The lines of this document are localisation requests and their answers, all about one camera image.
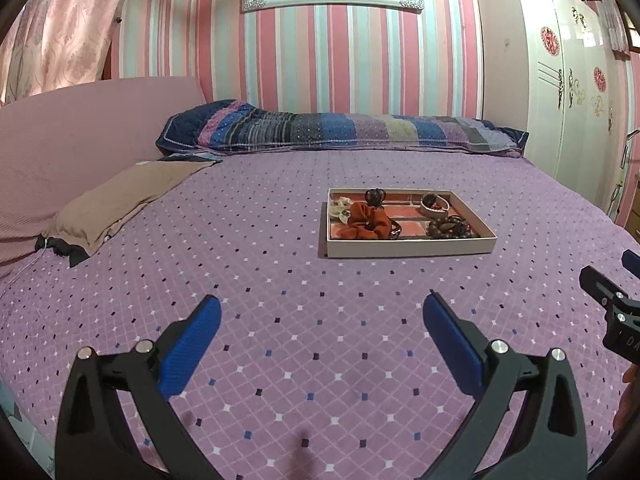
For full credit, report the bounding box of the rust orange scrunchie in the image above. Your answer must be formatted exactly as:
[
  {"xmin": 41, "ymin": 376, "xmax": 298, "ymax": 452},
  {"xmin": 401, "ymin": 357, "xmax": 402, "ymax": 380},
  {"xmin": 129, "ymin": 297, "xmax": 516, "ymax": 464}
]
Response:
[{"xmin": 346, "ymin": 201, "xmax": 392, "ymax": 240}]

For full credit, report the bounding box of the brown wooden bead bracelet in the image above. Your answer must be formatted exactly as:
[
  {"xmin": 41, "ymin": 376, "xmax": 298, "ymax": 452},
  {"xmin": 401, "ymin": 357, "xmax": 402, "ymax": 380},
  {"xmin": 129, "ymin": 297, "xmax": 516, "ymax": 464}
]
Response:
[{"xmin": 426, "ymin": 217, "xmax": 478, "ymax": 240}]

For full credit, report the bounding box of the tan folded blanket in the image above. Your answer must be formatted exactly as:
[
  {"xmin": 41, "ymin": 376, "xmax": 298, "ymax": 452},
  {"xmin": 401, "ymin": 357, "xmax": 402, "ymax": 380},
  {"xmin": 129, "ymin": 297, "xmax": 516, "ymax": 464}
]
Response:
[{"xmin": 35, "ymin": 160, "xmax": 223, "ymax": 267}]

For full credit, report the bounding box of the white tray with red lining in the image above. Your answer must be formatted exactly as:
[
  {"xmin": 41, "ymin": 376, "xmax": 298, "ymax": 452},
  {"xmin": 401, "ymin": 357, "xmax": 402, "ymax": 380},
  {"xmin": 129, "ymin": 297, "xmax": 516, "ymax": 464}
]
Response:
[{"xmin": 320, "ymin": 188, "xmax": 498, "ymax": 260}]

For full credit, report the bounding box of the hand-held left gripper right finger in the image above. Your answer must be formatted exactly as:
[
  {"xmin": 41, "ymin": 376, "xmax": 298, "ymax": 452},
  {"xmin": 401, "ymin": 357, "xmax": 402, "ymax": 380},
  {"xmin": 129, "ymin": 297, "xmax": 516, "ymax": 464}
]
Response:
[{"xmin": 420, "ymin": 292, "xmax": 588, "ymax": 480}]

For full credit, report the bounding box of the person's right hand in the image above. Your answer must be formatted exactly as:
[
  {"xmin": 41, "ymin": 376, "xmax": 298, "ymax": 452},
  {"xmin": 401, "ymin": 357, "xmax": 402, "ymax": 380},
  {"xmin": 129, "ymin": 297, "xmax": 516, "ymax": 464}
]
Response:
[{"xmin": 612, "ymin": 365, "xmax": 640, "ymax": 433}]

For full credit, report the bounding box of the purple checked bedsheet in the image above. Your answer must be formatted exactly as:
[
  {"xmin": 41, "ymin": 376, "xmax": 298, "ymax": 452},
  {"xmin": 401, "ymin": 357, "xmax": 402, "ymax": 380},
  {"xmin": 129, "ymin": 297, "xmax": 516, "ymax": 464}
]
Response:
[{"xmin": 0, "ymin": 152, "xmax": 640, "ymax": 480}]

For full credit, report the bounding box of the striped patchwork pillow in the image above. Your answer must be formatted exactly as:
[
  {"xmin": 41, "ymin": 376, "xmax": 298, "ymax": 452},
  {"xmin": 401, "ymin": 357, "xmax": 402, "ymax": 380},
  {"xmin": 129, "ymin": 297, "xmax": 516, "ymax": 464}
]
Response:
[{"xmin": 155, "ymin": 99, "xmax": 530, "ymax": 160}]

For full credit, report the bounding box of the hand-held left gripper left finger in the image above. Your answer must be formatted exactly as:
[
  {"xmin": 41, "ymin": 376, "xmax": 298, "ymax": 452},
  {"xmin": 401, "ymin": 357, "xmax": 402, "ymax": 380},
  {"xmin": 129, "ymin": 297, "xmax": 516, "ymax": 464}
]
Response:
[{"xmin": 54, "ymin": 295, "xmax": 223, "ymax": 480}]

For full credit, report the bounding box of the white lace window curtain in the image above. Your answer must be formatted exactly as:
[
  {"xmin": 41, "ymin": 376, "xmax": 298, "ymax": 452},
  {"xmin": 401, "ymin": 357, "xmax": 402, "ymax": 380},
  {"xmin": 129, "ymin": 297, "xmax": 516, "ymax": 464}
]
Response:
[{"xmin": 597, "ymin": 0, "xmax": 631, "ymax": 61}]

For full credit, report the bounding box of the pink padded headboard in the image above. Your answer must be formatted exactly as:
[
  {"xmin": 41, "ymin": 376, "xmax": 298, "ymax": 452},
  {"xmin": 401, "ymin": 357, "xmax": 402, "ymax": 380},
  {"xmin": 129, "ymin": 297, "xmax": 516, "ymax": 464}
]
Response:
[{"xmin": 0, "ymin": 76, "xmax": 208, "ymax": 281}]

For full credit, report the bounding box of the white wardrobe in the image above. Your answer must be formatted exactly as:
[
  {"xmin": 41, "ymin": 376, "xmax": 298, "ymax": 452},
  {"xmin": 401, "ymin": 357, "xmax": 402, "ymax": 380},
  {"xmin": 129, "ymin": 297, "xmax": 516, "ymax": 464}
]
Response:
[{"xmin": 472, "ymin": 0, "xmax": 640, "ymax": 221}]

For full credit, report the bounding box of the pink patterned curtain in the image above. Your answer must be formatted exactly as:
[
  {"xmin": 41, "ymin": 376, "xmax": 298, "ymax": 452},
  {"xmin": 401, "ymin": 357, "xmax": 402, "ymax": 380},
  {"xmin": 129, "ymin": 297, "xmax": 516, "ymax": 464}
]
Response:
[{"xmin": 0, "ymin": 0, "xmax": 138, "ymax": 106}]

